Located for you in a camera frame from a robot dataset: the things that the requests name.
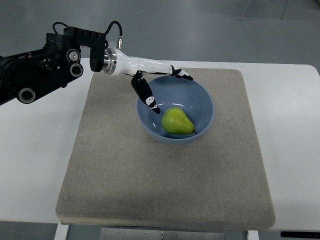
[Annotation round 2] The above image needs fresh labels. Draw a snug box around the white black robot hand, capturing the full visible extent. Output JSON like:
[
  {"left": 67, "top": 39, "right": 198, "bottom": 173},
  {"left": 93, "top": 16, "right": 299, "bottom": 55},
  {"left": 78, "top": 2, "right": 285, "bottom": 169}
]
[{"left": 102, "top": 48, "right": 193, "bottom": 114}]

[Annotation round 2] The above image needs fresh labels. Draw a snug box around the green pear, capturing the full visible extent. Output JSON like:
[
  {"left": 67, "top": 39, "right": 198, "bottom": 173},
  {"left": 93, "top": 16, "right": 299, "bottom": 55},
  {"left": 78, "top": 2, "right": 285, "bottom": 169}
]
[{"left": 161, "top": 107, "right": 197, "bottom": 135}]

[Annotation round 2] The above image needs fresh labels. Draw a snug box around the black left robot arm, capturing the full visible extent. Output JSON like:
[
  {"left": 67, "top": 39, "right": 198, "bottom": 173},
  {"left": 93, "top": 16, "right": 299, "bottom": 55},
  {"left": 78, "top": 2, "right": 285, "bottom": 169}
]
[{"left": 0, "top": 26, "right": 108, "bottom": 104}]

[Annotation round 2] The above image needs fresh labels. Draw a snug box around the blue ceramic bowl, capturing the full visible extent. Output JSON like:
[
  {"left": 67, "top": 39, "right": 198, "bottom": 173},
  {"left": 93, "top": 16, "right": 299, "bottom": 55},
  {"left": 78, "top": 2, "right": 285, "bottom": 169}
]
[{"left": 136, "top": 75, "right": 215, "bottom": 144}]

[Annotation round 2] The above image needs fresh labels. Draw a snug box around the grey felt mat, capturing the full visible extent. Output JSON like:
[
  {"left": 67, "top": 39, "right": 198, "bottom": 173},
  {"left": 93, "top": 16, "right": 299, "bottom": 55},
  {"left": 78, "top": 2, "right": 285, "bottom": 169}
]
[{"left": 55, "top": 68, "right": 275, "bottom": 232}]

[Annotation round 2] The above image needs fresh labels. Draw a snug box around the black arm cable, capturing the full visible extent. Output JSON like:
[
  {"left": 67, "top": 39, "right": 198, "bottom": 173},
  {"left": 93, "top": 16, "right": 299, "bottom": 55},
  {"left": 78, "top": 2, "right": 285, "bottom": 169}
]
[{"left": 52, "top": 20, "right": 125, "bottom": 50}]

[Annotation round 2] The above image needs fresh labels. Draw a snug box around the white table frame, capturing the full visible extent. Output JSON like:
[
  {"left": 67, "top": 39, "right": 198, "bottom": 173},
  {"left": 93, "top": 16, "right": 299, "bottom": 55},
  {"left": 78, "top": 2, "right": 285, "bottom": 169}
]
[{"left": 53, "top": 223, "right": 260, "bottom": 240}]

